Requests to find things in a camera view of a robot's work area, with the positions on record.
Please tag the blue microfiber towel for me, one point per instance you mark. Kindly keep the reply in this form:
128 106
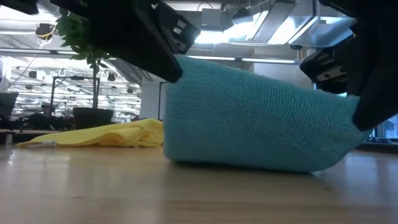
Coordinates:
248 118

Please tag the black background workstation frame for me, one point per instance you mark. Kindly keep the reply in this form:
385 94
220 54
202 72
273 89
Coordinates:
160 102

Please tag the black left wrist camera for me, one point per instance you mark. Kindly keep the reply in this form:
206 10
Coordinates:
177 28

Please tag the black background monitor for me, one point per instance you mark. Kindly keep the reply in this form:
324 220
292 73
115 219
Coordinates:
7 104

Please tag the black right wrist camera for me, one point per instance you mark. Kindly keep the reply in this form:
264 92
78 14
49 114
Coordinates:
323 71

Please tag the yellow microfiber towel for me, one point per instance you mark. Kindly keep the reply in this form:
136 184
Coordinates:
109 135

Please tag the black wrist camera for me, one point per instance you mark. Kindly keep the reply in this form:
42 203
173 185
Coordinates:
177 28
323 71

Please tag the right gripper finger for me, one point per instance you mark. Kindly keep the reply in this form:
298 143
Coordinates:
376 99

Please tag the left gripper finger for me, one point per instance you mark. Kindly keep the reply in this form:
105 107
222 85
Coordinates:
152 59

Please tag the artificial green leafy plant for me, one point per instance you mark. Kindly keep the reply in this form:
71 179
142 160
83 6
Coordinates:
84 46

